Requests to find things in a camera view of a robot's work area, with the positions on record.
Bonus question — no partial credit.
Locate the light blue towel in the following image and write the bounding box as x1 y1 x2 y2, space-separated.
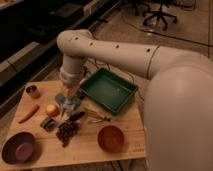
55 93 81 116

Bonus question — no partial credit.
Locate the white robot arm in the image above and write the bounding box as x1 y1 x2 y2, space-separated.
57 30 213 171

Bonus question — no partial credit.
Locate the purple bowl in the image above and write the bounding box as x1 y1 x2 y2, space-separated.
1 132 35 164

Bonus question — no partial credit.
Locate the small metal can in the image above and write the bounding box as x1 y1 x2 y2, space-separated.
26 85 40 99

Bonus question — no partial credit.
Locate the orange carrot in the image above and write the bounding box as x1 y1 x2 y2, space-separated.
18 104 40 124

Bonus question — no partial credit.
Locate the small dark toy block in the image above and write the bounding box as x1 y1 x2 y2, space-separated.
40 117 57 132

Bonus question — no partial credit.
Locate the green plastic tray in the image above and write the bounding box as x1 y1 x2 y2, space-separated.
80 68 138 115

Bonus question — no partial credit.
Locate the dark grape bunch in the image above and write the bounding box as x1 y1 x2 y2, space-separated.
56 122 79 147

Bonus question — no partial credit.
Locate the black office chair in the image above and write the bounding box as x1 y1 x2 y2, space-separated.
127 0 179 31

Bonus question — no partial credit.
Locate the dark handled tool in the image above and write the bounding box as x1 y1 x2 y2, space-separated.
67 112 85 122

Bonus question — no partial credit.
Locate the yellow handled utensil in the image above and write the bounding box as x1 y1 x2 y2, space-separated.
88 112 111 124

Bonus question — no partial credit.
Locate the black floor cable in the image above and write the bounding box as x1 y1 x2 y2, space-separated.
84 58 146 101

